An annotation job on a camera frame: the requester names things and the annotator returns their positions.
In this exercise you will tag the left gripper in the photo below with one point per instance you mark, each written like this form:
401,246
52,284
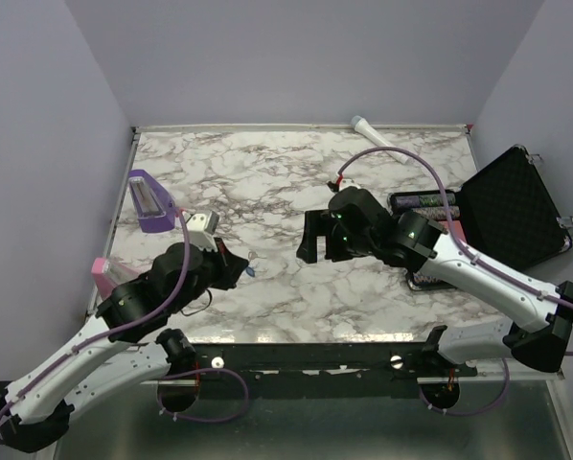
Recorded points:
231,265

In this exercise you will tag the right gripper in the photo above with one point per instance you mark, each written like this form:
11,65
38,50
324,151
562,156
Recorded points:
321,222

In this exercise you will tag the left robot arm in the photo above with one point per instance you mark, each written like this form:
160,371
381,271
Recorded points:
127,341

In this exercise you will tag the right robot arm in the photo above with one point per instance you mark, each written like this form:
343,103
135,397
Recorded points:
536,323

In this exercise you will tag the purple metronome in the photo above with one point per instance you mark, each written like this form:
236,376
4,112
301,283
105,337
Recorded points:
153,204

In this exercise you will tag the white microphone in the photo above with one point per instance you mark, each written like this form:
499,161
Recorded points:
361,126

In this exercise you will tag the pink metronome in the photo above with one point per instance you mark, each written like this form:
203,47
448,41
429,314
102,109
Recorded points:
108,274

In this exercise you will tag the black poker chip case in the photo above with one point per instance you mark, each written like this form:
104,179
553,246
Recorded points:
504,210

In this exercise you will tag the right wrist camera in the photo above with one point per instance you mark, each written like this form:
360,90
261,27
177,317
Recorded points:
343,183

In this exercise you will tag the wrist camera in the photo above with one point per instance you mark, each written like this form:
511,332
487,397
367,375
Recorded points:
343,183
202,228

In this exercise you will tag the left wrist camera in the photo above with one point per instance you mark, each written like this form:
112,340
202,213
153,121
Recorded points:
202,228

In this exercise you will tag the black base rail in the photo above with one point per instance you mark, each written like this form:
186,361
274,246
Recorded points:
293,371

